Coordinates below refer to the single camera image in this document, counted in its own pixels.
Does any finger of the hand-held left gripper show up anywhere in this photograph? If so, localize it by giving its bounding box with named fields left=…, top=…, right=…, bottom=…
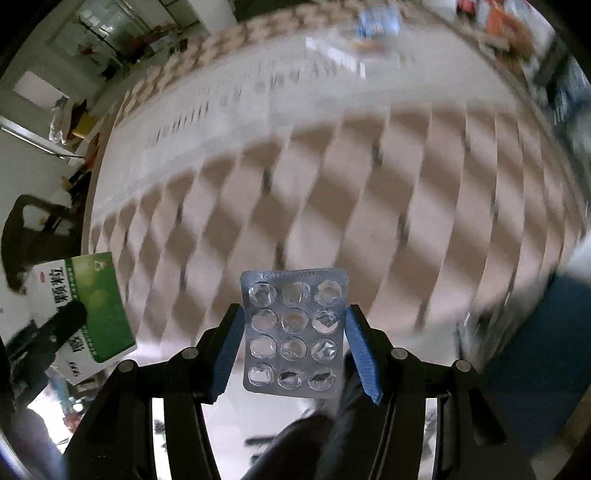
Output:
left=34, top=301, right=88, bottom=367

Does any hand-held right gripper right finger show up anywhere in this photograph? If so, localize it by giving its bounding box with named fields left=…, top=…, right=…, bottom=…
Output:
left=344, top=304, right=536, bottom=480

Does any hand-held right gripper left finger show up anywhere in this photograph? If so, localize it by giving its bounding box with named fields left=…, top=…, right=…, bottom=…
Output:
left=64, top=302, right=246, bottom=480

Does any white green medicine box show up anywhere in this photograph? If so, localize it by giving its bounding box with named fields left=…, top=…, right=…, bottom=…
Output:
left=30, top=251, right=138, bottom=386

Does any large silver blister pack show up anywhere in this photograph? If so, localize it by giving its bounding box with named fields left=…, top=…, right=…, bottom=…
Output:
left=239, top=266, right=350, bottom=398

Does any dark wooden chair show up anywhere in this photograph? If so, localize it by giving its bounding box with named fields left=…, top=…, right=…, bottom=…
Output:
left=0, top=194, right=85, bottom=292

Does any blue seat metal chair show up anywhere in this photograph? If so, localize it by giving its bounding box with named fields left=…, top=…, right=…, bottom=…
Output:
left=480, top=272, right=591, bottom=446

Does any brown checked tablecloth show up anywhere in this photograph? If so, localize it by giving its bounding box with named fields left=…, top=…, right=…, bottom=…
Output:
left=85, top=0, right=583, bottom=370

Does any yellow bin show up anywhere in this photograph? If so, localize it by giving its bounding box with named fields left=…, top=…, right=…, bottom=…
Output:
left=69, top=111, right=100, bottom=139

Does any blue white snack packet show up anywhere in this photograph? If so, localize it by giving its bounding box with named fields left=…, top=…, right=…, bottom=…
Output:
left=358, top=7, right=402, bottom=40

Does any orange box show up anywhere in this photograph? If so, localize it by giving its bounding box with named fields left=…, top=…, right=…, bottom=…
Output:
left=485, top=4, right=532, bottom=52

